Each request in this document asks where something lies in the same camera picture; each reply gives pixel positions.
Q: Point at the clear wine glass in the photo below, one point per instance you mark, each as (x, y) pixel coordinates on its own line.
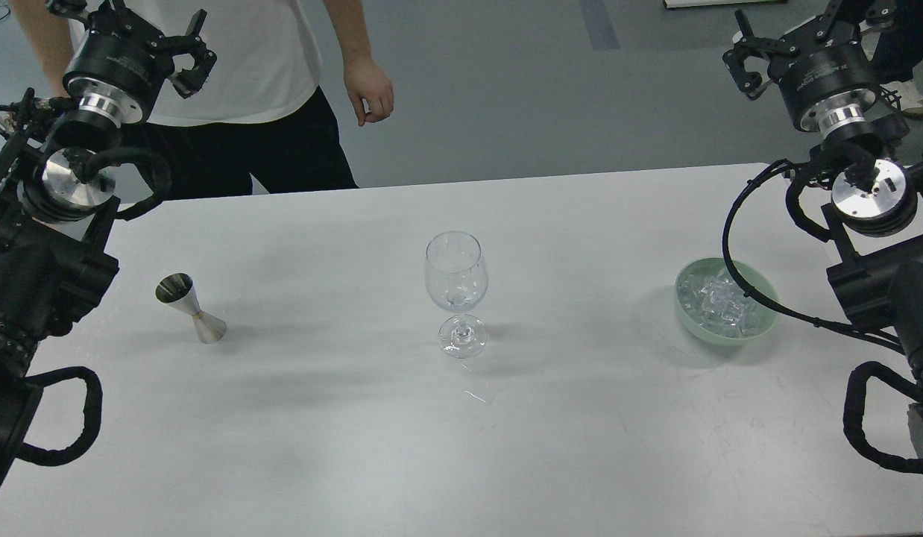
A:
(456, 280)

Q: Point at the green bowl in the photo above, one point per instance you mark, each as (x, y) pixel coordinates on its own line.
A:
(714, 265)

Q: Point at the pile of ice cubes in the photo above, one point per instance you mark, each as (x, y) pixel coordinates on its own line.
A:
(716, 303)

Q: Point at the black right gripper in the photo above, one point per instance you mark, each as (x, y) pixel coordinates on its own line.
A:
(825, 80)

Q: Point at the white sneaker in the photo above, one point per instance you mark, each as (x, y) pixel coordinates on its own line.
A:
(903, 97)

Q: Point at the person in white shirt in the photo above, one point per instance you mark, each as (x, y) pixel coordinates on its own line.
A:
(262, 114)

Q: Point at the person's bare hand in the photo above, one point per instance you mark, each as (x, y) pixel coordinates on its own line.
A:
(369, 90)

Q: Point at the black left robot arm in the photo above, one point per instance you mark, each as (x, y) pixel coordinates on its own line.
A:
(64, 179)

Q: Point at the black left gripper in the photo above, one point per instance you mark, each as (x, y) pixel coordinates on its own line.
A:
(126, 59)

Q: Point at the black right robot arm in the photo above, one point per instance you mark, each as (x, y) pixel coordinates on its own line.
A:
(852, 184)

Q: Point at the steel double jigger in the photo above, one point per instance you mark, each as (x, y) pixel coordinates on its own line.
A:
(178, 291)

